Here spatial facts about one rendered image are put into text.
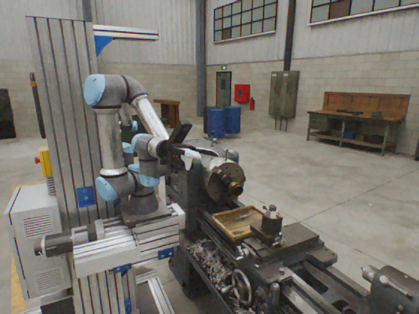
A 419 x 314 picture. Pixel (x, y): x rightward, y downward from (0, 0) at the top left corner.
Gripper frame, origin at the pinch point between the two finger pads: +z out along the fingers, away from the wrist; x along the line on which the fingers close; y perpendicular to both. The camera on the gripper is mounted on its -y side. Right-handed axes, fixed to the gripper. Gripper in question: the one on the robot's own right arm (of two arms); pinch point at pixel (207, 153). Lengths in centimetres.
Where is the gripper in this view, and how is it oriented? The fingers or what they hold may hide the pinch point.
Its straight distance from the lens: 78.5
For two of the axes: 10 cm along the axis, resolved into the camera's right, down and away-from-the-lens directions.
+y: -0.9, 9.8, 1.9
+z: 7.4, 2.0, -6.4
